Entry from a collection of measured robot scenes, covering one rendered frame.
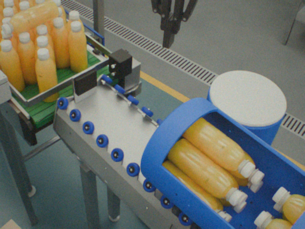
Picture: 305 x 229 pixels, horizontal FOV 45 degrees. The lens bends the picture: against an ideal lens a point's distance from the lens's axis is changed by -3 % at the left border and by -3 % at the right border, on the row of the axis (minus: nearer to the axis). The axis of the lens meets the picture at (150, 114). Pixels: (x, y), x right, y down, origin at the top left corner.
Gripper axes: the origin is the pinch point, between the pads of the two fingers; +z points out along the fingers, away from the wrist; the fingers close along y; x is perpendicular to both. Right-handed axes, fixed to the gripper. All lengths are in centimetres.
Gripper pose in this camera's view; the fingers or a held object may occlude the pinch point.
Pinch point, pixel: (169, 31)
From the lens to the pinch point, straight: 80.0
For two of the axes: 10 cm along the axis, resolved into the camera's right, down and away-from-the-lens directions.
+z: -0.7, 6.8, 7.3
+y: 9.1, 3.4, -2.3
